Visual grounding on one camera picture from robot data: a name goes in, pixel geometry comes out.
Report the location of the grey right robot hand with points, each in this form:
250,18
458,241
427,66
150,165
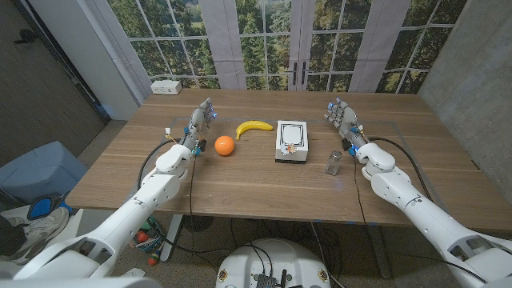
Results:
347,118

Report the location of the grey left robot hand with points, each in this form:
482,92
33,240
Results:
200,122

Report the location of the orange printed puzzle piece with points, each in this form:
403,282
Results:
291,148

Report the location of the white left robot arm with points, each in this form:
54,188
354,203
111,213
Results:
152,192

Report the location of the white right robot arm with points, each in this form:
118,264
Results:
400,188

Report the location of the yellow banana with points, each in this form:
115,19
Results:
252,125

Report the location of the orange fruit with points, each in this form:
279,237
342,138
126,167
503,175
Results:
224,145

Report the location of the small clear glass jar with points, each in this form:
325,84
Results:
333,164

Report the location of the white power strip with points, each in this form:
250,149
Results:
166,87

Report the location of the black round floor disc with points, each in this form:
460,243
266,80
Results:
198,223

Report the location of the printed window backdrop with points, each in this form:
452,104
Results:
260,40

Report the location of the white table leg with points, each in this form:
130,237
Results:
173,236

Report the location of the basket of toys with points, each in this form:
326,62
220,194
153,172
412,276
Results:
146,238

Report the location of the grey table leg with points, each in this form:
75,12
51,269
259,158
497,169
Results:
380,252

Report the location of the red toy on floor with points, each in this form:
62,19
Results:
152,261

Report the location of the white robot torso base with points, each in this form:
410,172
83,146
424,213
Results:
276,256

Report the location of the blue-grey bin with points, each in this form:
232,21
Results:
40,168

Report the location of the grey white sneaker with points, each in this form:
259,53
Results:
44,232

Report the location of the dark trouser leg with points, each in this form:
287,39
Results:
10,240

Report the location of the white box with black frame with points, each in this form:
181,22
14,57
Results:
292,136

